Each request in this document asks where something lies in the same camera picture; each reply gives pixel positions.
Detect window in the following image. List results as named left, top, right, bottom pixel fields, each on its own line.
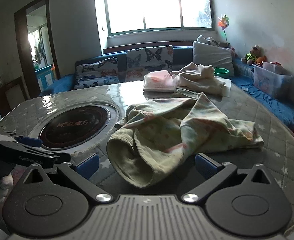
left=103, top=0, right=214, bottom=34

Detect white paper sheet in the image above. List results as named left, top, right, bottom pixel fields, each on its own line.
left=218, top=78, right=232, bottom=98

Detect round black induction cooktop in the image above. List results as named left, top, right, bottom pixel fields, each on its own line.
left=28, top=104, right=120, bottom=153

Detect blue sofa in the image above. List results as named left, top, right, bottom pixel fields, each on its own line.
left=38, top=40, right=294, bottom=130

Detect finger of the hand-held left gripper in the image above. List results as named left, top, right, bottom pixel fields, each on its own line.
left=0, top=141, right=71, bottom=168
left=0, top=128, right=43, bottom=148

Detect clear plastic storage box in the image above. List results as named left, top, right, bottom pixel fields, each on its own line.
left=252, top=61, right=293, bottom=98

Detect green bowl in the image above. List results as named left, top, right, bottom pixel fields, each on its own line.
left=214, top=67, right=230, bottom=78

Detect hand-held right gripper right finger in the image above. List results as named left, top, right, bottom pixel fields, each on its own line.
left=181, top=153, right=275, bottom=204

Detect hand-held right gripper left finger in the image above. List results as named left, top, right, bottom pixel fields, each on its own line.
left=22, top=153, right=113, bottom=205

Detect colourful pinwheel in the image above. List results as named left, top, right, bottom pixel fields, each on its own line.
left=217, top=15, right=231, bottom=48

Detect turquoise cabinet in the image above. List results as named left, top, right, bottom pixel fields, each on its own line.
left=35, top=65, right=55, bottom=90

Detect hanging clothes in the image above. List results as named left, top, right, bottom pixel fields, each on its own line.
left=35, top=41, right=46, bottom=63

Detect grey pillow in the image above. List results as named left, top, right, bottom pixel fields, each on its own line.
left=192, top=41, right=235, bottom=78

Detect butterfly print cushion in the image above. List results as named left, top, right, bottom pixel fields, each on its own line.
left=74, top=57, right=119, bottom=89
left=126, top=45, right=174, bottom=82

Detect brown wooden door frame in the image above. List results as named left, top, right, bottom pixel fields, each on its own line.
left=14, top=0, right=61, bottom=98

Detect teddy bear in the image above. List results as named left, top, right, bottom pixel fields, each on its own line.
left=241, top=44, right=267, bottom=65

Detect pink tissue pack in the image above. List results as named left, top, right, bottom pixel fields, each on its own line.
left=142, top=70, right=179, bottom=93

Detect person's left hand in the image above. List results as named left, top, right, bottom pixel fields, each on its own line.
left=0, top=175, right=15, bottom=205

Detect dark wooden cabinet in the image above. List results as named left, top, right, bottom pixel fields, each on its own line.
left=0, top=30, right=30, bottom=120

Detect white plush toy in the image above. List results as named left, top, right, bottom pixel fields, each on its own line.
left=196, top=35, right=221, bottom=47

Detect orange plush toy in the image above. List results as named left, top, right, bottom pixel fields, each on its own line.
left=255, top=56, right=268, bottom=67

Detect cream garment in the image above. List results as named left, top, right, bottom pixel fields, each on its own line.
left=169, top=62, right=226, bottom=97

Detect green floral cardigan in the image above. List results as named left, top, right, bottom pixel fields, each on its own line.
left=106, top=92, right=265, bottom=188

